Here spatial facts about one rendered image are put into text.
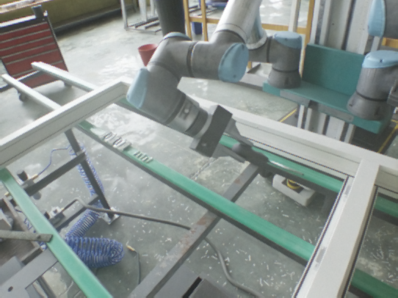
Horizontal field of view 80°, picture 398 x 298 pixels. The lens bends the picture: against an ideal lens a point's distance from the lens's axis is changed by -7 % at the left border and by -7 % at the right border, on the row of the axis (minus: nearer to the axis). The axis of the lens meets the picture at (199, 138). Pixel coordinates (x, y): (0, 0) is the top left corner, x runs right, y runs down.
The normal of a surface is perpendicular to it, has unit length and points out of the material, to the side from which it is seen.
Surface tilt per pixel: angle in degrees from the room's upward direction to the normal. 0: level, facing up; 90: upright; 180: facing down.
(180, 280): 0
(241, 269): 0
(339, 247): 0
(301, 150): 90
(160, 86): 51
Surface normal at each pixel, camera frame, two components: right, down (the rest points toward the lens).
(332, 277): -0.10, -0.79
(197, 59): -0.44, 0.24
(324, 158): -0.62, 0.53
